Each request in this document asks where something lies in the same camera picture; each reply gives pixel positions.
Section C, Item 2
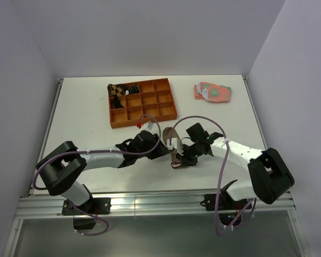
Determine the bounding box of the pink green dotted sock pair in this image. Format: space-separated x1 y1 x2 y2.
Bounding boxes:
193 82 232 103

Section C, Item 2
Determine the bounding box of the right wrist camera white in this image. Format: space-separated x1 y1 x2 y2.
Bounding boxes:
166 138 183 156

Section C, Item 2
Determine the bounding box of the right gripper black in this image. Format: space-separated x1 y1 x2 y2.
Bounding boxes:
176 141 202 167

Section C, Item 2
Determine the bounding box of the black white striped sock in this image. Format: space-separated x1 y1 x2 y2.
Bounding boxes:
125 85 140 95

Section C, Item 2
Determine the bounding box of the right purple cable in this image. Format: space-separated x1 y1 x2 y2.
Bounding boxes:
169 115 257 237

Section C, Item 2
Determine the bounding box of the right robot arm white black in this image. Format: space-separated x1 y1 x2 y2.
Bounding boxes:
177 123 295 209

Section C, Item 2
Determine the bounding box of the orange compartment tray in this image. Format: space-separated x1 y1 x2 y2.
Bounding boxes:
108 78 178 129

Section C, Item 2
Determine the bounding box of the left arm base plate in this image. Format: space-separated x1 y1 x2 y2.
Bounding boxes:
62 197 111 216

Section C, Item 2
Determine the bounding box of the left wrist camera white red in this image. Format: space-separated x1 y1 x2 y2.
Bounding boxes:
137 121 153 132

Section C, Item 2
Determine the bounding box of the purple cable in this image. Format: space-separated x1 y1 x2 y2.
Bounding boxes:
32 114 161 237
169 115 257 237

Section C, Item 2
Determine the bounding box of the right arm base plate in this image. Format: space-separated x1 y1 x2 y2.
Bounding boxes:
200 192 249 211

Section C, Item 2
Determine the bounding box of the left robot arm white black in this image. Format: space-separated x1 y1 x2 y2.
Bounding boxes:
36 130 170 214

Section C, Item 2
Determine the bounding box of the brown sock striped cuff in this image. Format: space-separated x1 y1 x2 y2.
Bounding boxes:
162 127 186 169

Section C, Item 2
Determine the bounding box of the aluminium rail frame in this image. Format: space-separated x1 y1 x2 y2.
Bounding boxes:
14 187 296 220

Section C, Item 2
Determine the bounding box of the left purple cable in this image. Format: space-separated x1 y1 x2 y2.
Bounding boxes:
32 114 161 237

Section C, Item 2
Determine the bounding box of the checkered brown rolled sock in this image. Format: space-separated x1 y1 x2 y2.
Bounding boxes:
107 84 128 109

